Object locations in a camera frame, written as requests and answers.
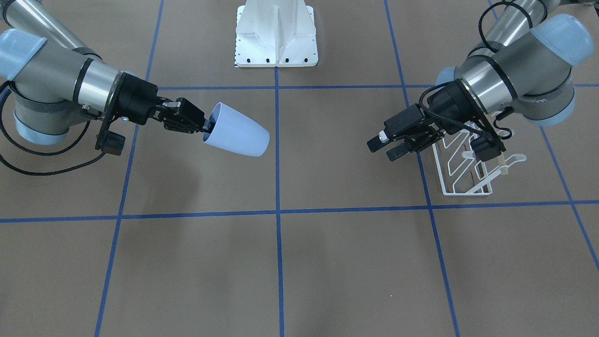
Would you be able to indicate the white camera pole base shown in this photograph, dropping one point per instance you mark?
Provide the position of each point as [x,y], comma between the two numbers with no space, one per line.
[275,33]

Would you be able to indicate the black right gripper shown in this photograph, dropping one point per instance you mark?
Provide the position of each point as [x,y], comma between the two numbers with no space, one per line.
[137,99]

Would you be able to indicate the white wire cup holder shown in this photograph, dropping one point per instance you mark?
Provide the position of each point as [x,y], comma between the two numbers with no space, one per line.
[461,173]

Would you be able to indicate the light blue plastic cup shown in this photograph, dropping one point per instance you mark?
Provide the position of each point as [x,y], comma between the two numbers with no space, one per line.
[235,132]

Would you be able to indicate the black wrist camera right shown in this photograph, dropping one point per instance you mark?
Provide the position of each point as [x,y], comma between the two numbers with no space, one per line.
[109,142]

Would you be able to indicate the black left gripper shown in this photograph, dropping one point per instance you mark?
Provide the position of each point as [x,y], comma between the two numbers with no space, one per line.
[445,100]

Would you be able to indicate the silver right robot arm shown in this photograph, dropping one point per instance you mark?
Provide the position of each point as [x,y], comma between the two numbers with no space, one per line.
[61,82]

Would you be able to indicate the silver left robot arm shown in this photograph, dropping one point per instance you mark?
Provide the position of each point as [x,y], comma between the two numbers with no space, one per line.
[523,65]

